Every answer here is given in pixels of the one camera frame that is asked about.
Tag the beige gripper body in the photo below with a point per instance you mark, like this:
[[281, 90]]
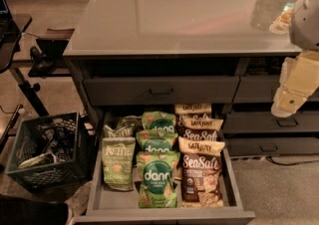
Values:
[[306, 23]]

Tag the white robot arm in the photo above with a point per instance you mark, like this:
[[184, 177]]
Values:
[[304, 25]]

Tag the dark green plastic crate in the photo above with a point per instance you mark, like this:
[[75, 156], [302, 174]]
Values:
[[49, 151]]

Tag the middle green Dang chip bag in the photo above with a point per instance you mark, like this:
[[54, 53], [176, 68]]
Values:
[[151, 140]]

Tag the brown sea salt bag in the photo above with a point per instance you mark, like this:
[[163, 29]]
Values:
[[201, 168], [201, 128], [194, 110]]

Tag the grey drawer cabinet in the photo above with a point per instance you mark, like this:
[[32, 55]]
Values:
[[183, 38]]

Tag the snack pack on counter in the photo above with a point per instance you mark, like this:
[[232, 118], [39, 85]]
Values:
[[281, 24]]

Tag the middle brown Sea Salt bag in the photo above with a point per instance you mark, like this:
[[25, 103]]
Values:
[[201, 128]]

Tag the grey top left drawer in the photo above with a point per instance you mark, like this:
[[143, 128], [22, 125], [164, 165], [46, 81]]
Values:
[[160, 90]]

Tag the grey top right drawer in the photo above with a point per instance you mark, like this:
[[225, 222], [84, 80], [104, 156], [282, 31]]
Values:
[[256, 89]]

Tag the grey middle right drawer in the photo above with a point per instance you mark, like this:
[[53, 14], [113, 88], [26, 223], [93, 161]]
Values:
[[265, 122]]

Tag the rear brown Sea Salt bag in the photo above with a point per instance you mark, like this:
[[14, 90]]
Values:
[[194, 110]]

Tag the front green Dang chip bag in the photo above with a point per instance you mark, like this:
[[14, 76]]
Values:
[[155, 170]]

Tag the open grey middle drawer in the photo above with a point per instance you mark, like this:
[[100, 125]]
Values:
[[111, 207]]

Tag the grey bottom right drawer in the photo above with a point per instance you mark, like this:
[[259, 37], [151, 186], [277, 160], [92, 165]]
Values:
[[272, 146]]

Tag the green Kettle jalapeno bag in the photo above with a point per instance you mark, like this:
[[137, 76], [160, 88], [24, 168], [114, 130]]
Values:
[[117, 159]]

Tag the middle green Kettle chip bag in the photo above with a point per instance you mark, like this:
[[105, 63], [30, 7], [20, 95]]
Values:
[[124, 131]]

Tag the rear green Kettle chip bag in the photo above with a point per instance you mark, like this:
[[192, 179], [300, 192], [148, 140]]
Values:
[[135, 121]]

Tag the front brown Sea Salt bag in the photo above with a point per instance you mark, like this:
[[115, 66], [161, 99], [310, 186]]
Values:
[[201, 168]]

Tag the green kettle chip bag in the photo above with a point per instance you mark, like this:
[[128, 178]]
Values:
[[135, 121], [124, 131]]

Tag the black side desk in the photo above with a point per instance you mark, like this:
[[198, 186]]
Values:
[[12, 27]]

